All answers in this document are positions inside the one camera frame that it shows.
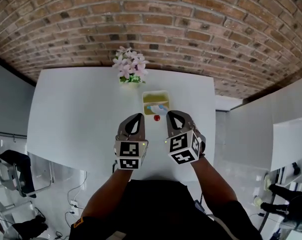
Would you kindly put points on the pink flowers in white pot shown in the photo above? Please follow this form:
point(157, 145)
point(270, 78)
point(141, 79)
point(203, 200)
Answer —
point(129, 64)

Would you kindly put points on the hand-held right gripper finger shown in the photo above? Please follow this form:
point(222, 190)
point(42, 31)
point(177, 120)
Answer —
point(169, 129)
point(189, 124)

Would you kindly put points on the low white panel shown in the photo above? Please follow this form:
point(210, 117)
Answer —
point(227, 103)

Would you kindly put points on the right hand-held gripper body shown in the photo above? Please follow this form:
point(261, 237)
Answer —
point(183, 146)

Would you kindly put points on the clear plastic bag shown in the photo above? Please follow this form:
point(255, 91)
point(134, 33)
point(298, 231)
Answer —
point(157, 108)

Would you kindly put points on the white power strip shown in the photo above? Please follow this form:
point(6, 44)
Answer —
point(73, 207)

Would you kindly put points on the black folding chair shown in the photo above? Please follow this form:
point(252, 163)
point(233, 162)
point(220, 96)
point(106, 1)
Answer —
point(21, 169)

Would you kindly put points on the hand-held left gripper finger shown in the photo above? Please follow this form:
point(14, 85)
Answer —
point(142, 131)
point(122, 131)

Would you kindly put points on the grey partition panel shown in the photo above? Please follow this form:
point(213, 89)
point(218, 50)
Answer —
point(8, 101)
point(248, 134)

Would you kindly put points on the cream organizer box red button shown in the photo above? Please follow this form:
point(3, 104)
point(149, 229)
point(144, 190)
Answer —
point(154, 97)

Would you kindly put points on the person's right forearm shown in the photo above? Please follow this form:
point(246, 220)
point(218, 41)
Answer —
point(211, 181)

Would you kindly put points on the white shelf unit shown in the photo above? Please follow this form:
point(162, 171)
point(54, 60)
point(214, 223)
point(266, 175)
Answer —
point(291, 144)

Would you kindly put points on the person's left forearm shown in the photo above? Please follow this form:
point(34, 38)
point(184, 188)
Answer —
point(108, 191)

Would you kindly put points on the person's black clothing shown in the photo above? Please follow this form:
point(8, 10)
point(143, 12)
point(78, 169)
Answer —
point(161, 209)

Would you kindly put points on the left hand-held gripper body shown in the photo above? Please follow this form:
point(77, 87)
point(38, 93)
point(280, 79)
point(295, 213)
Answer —
point(129, 154)

